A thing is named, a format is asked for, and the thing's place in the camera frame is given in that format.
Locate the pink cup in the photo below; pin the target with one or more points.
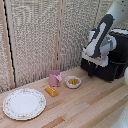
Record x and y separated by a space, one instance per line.
55 78

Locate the yellow block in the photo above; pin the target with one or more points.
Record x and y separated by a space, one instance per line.
51 91

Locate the small white bowl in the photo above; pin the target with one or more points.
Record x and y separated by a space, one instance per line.
72 82

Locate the black air fryer body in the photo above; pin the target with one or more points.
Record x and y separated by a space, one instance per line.
120 50

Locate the white rounded robot base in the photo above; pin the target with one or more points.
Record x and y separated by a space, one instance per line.
121 118

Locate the yellow food pieces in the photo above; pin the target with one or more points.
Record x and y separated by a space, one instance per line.
73 81

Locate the white black Franka robot arm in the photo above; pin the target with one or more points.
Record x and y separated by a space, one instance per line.
103 31

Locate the white floral rim plate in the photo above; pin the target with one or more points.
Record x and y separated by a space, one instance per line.
24 103

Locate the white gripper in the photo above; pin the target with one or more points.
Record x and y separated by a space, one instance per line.
95 60

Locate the black air fryer basket drawer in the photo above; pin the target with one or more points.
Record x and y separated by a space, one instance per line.
103 71

